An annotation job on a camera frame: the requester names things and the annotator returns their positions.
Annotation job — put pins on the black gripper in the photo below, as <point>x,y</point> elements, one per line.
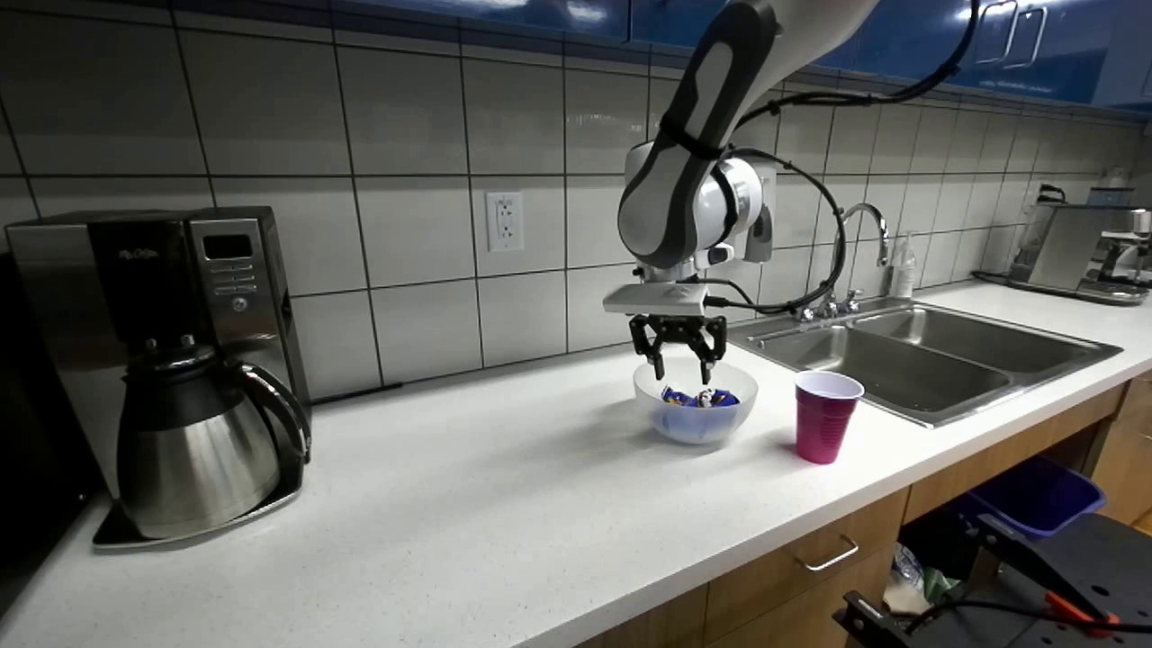
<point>680,330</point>

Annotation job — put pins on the blue chips packet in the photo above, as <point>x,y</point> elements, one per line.
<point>704,397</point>

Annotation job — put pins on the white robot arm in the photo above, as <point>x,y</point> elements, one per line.
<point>685,201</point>

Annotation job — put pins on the clear plastic bowl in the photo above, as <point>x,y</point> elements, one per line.
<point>698,427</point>

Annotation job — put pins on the magenta plastic cup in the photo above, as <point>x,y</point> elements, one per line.
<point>826,427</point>

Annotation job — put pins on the chrome faucet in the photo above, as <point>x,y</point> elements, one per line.
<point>885,235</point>

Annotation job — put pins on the clear pump soap bottle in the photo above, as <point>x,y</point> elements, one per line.
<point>913,276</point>

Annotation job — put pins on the wooden base cabinet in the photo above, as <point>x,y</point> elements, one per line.
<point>770,597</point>

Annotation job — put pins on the stainless steel double sink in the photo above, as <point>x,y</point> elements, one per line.
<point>938,360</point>

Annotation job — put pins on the crumpled white plastic bag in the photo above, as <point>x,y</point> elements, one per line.
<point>920,580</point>

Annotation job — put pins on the blue plastic bin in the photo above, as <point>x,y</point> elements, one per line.
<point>1033,498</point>

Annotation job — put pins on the blue glossy cabinet door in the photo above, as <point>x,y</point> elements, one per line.
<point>482,14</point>
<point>1083,60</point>
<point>925,40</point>

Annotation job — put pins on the silver countertop appliance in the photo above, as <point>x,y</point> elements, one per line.
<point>1066,253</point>

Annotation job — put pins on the black equipment stand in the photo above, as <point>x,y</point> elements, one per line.
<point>1083,561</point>

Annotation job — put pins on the black silver coffee maker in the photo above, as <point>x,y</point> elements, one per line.
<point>229,276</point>

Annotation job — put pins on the steel coffee carafe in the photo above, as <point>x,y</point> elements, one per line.
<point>191,456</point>

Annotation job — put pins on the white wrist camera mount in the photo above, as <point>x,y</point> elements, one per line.
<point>662,300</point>

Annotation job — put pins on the white wall outlet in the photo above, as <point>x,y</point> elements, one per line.
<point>505,225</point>

